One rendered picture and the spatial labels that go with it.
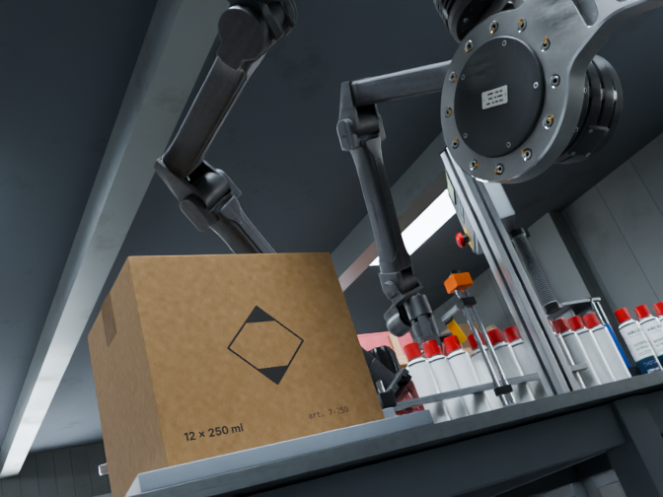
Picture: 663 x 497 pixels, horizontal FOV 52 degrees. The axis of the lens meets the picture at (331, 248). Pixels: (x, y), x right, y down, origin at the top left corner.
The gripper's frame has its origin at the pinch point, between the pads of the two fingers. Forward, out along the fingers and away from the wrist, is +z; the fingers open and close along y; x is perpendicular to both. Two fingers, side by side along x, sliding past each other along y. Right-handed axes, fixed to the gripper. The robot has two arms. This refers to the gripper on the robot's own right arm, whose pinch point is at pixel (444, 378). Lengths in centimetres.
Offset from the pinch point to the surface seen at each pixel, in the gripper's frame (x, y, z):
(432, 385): 8.5, 9.7, 3.3
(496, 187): 23.9, -15.1, -34.6
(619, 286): -265, -415, -124
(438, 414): 8.3, 10.7, 9.4
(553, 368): 22.9, -9.1, 8.2
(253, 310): 46, 60, -1
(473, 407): 7.8, 1.5, 9.4
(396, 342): -375, -244, -140
